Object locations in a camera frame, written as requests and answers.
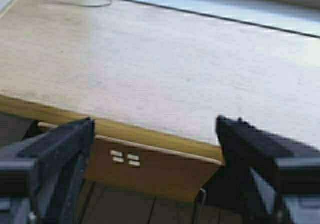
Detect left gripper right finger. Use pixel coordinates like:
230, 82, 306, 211
215, 115, 320, 223

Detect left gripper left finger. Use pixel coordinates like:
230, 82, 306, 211
0, 118, 95, 223

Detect long wooden window counter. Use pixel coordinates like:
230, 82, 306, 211
0, 0, 320, 159

